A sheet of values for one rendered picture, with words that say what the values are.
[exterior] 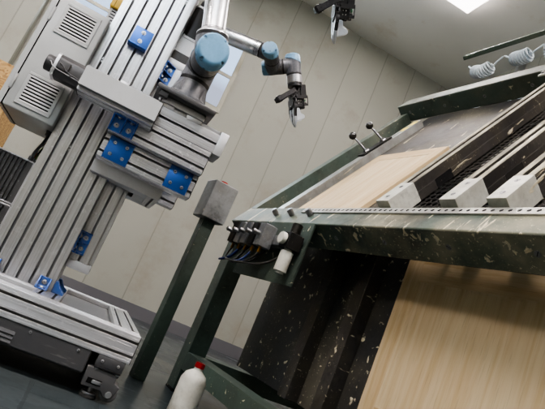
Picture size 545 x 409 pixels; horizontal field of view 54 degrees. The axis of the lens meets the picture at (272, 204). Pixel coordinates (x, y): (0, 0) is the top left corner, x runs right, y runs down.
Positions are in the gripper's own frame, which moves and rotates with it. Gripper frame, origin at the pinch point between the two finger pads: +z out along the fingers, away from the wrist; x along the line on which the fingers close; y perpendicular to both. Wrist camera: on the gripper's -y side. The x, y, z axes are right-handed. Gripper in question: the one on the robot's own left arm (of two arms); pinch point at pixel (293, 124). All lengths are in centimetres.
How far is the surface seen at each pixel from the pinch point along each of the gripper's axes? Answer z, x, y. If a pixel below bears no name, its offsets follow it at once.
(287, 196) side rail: 34.6, 8.1, -3.1
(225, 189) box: 31.2, -4.9, -37.3
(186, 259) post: 62, -2, -56
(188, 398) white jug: 110, -46, -64
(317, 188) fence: 33.6, -15.2, 3.7
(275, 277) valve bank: 70, -52, -31
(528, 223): 57, -144, 1
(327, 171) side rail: 22.0, 11.5, 20.8
